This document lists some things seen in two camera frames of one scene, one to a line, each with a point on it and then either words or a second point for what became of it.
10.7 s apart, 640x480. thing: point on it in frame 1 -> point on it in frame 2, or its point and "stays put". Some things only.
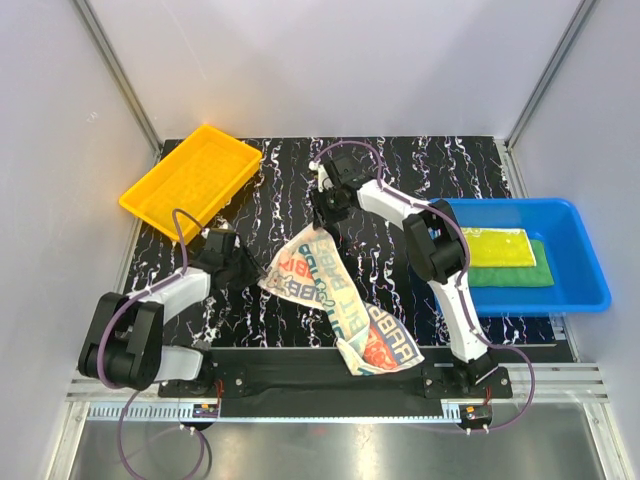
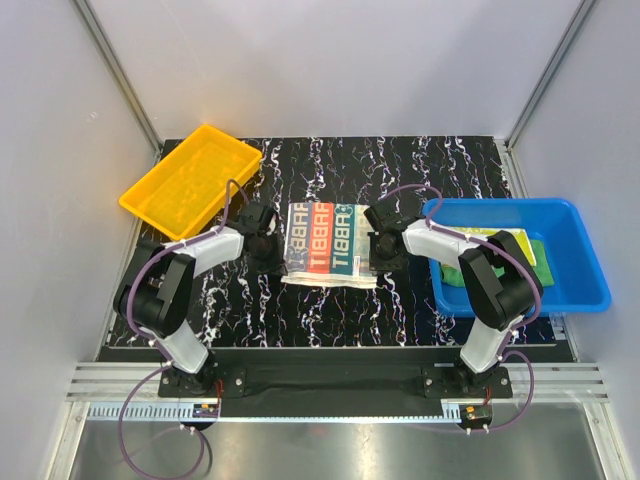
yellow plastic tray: x=200 y=177 stays put
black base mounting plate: x=269 y=383 stays put
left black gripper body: x=242 y=269 -> x=269 y=256
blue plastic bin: x=579 y=284 stays put
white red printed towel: x=312 y=271 -> x=327 y=245
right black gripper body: x=328 y=207 -> x=379 y=257
